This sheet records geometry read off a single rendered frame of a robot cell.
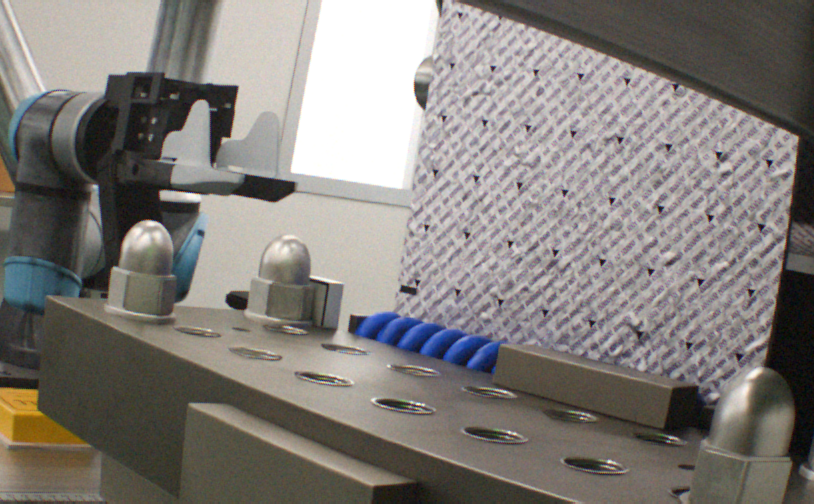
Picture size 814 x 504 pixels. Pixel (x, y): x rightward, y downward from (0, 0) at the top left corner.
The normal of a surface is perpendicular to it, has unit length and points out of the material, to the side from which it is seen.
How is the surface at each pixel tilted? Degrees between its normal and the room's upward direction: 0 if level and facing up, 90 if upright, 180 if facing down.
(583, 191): 90
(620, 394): 90
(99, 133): 90
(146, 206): 62
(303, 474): 90
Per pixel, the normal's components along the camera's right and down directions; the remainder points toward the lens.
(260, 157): -0.62, -0.13
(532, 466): 0.16, -0.99
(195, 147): -0.77, -0.09
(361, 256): 0.69, 0.15
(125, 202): 0.68, -0.32
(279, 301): 0.26, 0.09
